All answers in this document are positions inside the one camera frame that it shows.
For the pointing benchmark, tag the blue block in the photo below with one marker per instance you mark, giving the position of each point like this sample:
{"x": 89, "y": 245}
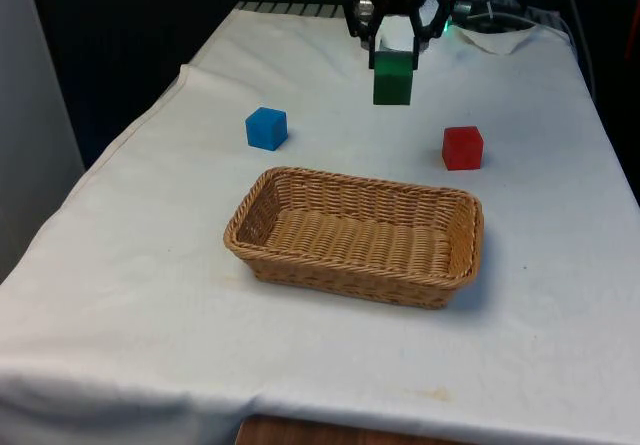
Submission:
{"x": 265, "y": 130}

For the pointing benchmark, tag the red block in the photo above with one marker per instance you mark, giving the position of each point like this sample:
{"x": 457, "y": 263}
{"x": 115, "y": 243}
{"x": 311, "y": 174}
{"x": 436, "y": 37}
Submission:
{"x": 462, "y": 149}

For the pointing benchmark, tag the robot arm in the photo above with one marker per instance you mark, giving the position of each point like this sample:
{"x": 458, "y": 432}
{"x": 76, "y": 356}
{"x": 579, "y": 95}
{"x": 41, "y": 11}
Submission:
{"x": 446, "y": 27}

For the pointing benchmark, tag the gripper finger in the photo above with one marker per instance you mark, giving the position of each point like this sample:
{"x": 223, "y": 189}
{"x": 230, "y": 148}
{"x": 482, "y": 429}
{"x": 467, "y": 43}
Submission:
{"x": 356, "y": 20}
{"x": 436, "y": 15}

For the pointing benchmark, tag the wicker basket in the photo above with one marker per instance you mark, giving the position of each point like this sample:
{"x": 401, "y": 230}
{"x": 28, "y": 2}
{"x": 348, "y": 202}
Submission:
{"x": 350, "y": 245}

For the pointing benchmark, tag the green block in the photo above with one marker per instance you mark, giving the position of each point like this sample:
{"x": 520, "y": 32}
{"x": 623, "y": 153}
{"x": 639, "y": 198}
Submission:
{"x": 392, "y": 80}

